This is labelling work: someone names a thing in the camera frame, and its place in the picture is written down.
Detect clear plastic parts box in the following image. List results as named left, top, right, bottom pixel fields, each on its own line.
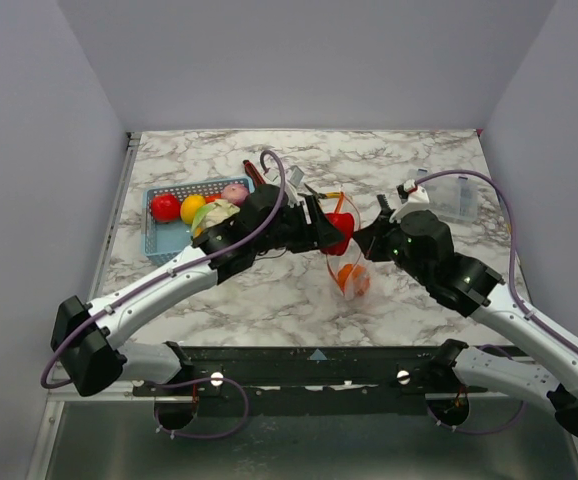
left=423, top=175, right=479, bottom=224

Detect red bell pepper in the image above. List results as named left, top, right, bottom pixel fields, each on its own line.
left=321, top=212, right=355, bottom=256

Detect white green cauliflower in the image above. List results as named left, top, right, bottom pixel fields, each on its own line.
left=190, top=199, right=240, bottom=237

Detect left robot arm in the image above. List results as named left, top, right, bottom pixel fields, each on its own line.
left=50, top=185, right=345, bottom=397

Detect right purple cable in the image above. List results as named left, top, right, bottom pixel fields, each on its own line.
left=413, top=169, right=578, bottom=435

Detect aluminium frame rail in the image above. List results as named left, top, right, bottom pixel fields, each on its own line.
left=26, top=132, right=142, bottom=479

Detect clear zip bag orange zipper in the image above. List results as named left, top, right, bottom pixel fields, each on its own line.
left=322, top=191, right=371, bottom=301

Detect purple onion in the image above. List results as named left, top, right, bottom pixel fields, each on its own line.
left=221, top=183, right=250, bottom=206

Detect red black utility knife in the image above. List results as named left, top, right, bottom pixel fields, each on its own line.
left=242, top=160, right=266, bottom=188

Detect red apple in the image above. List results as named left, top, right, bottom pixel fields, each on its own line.
left=150, top=193, right=180, bottom=223

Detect yellow orange fruit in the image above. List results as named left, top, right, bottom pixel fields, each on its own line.
left=180, top=195, right=206, bottom=225

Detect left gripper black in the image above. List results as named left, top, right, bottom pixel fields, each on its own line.
left=255, top=196, right=345, bottom=255

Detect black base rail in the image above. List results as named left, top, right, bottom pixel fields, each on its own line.
left=133, top=347, right=465, bottom=417

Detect yellow handled pliers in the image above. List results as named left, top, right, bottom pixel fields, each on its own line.
left=300, top=184, right=344, bottom=201

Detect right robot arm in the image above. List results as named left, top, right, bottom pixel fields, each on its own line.
left=353, top=210, right=578, bottom=438

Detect blue plastic basket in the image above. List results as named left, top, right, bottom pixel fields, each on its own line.
left=141, top=176, right=254, bottom=267

